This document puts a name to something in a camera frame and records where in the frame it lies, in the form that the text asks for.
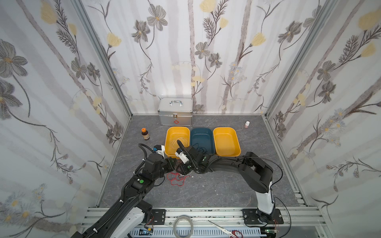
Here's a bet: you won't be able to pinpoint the red cable bundle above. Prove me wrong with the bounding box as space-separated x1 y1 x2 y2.
166 172 191 187

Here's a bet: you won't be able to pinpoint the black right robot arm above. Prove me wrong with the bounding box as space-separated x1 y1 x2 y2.
175 140 275 224

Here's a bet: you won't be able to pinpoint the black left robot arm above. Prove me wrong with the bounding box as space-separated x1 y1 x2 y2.
72 143 176 238

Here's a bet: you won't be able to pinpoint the left yellow plastic bin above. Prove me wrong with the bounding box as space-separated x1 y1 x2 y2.
165 127 190 159

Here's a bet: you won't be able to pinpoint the yellow plastic bin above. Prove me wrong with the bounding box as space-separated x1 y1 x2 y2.
165 127 190 159
213 127 241 157

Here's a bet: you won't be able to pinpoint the dark teal plastic bin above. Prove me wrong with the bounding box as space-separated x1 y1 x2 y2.
190 128 215 154

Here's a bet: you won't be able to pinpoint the brown bottle orange cap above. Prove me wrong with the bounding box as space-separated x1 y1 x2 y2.
141 128 150 140

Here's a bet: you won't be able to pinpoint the right yellow plastic bin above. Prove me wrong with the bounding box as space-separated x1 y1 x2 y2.
213 127 241 157

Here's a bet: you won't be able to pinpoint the silver aluminium first-aid case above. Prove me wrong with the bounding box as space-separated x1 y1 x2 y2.
158 97 193 127

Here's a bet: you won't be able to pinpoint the small white-capped pink bottle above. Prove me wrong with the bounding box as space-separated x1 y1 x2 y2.
244 121 250 129

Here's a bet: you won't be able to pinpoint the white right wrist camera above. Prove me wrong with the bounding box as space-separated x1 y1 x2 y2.
175 151 190 164

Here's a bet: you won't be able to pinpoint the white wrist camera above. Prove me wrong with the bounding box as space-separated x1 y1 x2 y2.
153 145 166 158
175 151 190 164

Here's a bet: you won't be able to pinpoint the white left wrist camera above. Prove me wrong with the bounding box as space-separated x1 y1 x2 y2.
153 145 166 158

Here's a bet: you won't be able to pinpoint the coiled white cable roll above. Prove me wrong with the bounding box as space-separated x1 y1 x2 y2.
173 215 194 238

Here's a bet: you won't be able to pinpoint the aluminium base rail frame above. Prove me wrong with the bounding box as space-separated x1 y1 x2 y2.
80 206 331 238

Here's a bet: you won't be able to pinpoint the scissors on rail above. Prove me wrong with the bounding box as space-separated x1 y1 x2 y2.
208 220 238 238

